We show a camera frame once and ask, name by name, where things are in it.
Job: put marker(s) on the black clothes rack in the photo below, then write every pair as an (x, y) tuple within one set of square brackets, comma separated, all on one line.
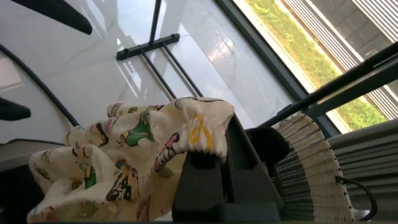
[(146, 46)]

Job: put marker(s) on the grey curtain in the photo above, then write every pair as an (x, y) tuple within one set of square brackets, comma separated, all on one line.
[(367, 149)]

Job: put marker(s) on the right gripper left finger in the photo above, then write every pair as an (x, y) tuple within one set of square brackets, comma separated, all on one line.
[(199, 189)]

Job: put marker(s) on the window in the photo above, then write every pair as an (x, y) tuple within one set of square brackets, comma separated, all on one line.
[(280, 62)]

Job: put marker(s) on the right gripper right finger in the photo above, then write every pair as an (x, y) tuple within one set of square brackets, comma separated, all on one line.
[(248, 183)]

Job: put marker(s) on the cream printed garment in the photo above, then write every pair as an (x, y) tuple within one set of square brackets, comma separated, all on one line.
[(102, 161)]

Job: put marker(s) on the white laundry basket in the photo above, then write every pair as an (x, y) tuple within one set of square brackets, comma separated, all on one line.
[(311, 174)]

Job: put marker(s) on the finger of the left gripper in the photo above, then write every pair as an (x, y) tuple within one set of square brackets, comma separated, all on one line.
[(62, 14), (12, 112)]

